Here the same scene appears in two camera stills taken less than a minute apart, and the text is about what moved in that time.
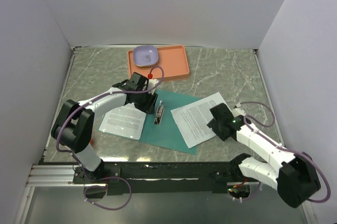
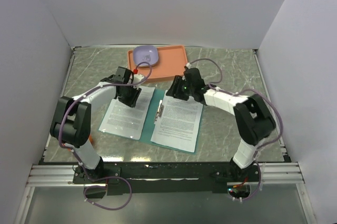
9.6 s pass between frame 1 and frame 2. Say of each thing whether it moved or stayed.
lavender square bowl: stayed
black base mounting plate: stayed
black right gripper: moved
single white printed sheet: stayed
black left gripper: moved
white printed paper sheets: moved
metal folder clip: stayed
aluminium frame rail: stayed
